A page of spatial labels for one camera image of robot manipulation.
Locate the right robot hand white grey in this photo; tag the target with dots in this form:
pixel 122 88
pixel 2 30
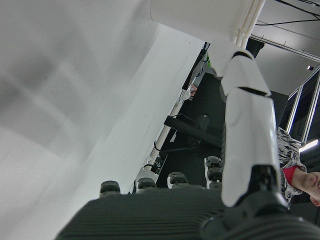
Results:
pixel 155 215

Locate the black bar-shaped device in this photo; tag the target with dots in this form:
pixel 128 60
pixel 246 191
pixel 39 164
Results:
pixel 190 127

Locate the person in patterned shirt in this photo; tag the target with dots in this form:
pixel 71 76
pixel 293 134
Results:
pixel 290 155

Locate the robot teach pendant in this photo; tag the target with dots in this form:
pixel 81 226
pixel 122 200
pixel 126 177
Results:
pixel 195 70

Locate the ceiling light strip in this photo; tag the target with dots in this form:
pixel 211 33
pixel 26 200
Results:
pixel 308 145

